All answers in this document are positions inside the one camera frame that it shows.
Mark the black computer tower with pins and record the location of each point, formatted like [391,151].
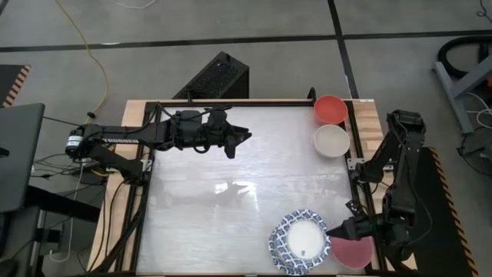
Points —
[215,77]

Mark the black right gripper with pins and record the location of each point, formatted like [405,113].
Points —
[363,229]

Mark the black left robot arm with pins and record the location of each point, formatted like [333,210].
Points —
[115,140]

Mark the wooden base board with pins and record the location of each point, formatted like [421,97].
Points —
[132,115]

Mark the black frame clamp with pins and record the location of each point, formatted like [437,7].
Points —
[189,100]
[311,95]

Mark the black side desk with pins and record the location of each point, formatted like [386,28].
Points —
[57,202]

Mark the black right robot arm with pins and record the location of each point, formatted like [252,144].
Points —
[403,154]

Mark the red plastic bowl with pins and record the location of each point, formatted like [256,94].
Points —
[330,109]

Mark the pink plastic bowl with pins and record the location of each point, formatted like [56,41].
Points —
[353,254]

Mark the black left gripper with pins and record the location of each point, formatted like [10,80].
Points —
[217,132]

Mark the blue patterned paper bowl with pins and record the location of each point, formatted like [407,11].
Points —
[274,250]
[305,238]

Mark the grey flat panel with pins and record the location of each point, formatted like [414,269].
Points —
[19,154]

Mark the grey metal stand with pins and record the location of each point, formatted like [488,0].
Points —
[457,94]

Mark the beige plastic bowl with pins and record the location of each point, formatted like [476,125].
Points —
[331,140]

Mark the black aluminium table frame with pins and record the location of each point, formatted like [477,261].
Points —
[250,103]

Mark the black round fan base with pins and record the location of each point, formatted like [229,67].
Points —
[480,154]

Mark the black hazard striped mat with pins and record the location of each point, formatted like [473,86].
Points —
[442,250]
[9,82]

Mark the silver corner bracket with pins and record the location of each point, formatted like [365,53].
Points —
[353,163]
[147,165]

